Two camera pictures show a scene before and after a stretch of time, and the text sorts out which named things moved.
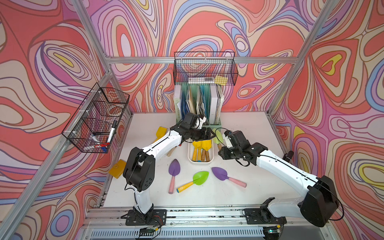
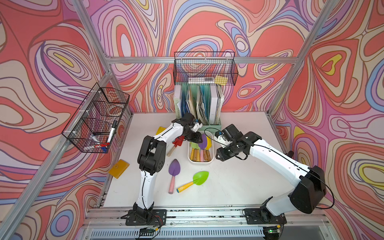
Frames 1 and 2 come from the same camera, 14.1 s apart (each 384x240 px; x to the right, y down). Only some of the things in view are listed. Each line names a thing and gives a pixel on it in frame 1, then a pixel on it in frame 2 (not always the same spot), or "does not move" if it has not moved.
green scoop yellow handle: x=198 y=179 does not move
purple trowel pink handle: x=222 y=175 → x=202 y=145
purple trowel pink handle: x=174 y=169 does not move
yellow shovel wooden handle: x=206 y=145 does not move
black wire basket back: x=200 y=68 does not move
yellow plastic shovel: x=198 y=144 → x=192 y=154
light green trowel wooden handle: x=218 y=139 → x=195 y=146
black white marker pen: x=112 y=131 does not move
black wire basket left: x=93 y=126 does not move
